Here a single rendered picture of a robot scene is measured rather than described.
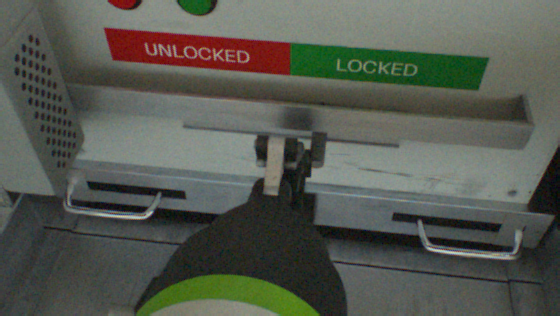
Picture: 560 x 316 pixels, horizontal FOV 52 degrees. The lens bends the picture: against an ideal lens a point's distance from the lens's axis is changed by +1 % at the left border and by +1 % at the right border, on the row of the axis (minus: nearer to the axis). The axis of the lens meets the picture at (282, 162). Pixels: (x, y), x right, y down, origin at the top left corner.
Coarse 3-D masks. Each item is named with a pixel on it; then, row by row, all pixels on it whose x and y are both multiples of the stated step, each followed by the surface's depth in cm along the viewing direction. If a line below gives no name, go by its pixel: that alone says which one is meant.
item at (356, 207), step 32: (64, 192) 65; (96, 192) 64; (128, 192) 64; (192, 192) 62; (224, 192) 61; (320, 192) 59; (352, 192) 59; (384, 192) 59; (416, 192) 59; (544, 192) 59; (320, 224) 63; (352, 224) 63; (384, 224) 62; (448, 224) 60; (480, 224) 60; (544, 224) 58
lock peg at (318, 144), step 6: (312, 132) 52; (318, 132) 51; (312, 138) 51; (318, 138) 51; (324, 138) 51; (312, 144) 51; (318, 144) 50; (324, 144) 51; (312, 150) 50; (318, 150) 50; (324, 150) 50; (312, 156) 49; (318, 156) 49; (324, 156) 50; (312, 162) 49; (318, 162) 49
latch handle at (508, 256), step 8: (416, 224) 60; (424, 232) 59; (520, 232) 59; (424, 240) 58; (520, 240) 58; (432, 248) 58; (440, 248) 58; (448, 248) 58; (456, 248) 58; (464, 248) 58; (520, 248) 58; (464, 256) 57; (472, 256) 57; (480, 256) 57; (488, 256) 57; (496, 256) 57; (504, 256) 57; (512, 256) 57
